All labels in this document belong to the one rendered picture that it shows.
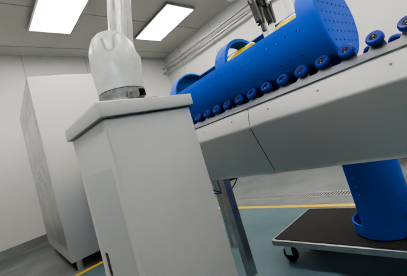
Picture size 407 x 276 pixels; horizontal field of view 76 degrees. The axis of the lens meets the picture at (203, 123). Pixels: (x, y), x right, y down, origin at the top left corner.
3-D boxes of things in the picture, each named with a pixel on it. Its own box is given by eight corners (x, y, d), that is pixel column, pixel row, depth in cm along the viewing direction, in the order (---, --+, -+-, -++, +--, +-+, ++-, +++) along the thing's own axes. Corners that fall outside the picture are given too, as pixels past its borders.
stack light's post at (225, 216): (234, 248, 199) (194, 111, 208) (231, 247, 202) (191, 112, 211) (238, 246, 201) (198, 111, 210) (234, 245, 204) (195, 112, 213)
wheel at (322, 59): (327, 51, 80) (330, 55, 81) (314, 57, 84) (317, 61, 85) (326, 62, 78) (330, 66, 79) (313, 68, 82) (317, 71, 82)
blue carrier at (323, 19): (334, 60, 75) (301, -30, 77) (178, 128, 142) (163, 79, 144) (368, 57, 93) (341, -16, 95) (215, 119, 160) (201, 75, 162)
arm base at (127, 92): (115, 100, 73) (110, 81, 73) (90, 119, 89) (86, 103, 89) (168, 95, 85) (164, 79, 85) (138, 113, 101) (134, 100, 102)
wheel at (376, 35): (381, 25, 69) (384, 29, 69) (363, 34, 72) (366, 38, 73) (382, 37, 67) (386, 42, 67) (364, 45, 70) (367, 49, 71)
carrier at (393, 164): (401, 213, 144) (347, 224, 148) (349, 65, 151) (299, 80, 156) (437, 233, 116) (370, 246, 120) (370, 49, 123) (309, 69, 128)
